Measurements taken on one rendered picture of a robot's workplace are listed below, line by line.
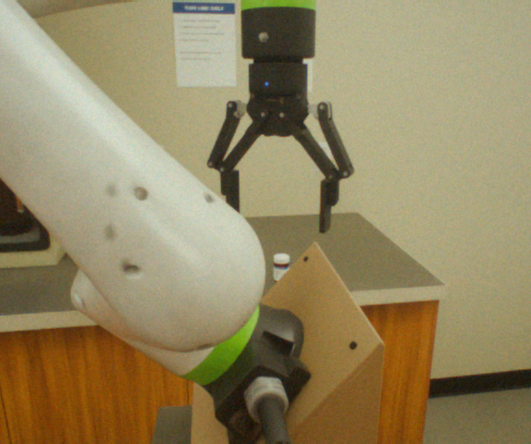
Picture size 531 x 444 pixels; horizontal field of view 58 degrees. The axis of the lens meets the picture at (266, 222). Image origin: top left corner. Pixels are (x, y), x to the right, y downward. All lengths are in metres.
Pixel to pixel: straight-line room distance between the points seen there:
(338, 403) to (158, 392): 0.89
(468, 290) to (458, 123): 0.75
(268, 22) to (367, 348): 0.37
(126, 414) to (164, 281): 1.06
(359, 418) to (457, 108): 1.67
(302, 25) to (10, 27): 0.33
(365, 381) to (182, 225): 0.25
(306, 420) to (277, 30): 0.42
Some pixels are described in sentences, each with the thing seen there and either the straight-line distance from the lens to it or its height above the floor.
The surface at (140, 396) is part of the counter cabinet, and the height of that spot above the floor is 0.67.
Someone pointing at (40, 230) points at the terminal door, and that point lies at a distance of 1.46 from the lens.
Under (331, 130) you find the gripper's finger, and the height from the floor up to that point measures 1.40.
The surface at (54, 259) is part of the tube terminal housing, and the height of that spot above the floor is 0.96.
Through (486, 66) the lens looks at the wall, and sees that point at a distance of 2.11.
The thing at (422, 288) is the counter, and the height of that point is 0.94.
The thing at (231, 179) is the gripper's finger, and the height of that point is 1.32.
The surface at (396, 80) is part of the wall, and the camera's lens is 1.94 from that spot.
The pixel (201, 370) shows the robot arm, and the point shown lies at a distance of 0.55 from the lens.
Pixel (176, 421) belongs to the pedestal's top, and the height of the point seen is 0.94.
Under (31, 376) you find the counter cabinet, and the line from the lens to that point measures 1.35.
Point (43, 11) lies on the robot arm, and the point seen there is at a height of 1.53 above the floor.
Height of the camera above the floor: 1.46
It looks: 17 degrees down
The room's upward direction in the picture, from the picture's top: straight up
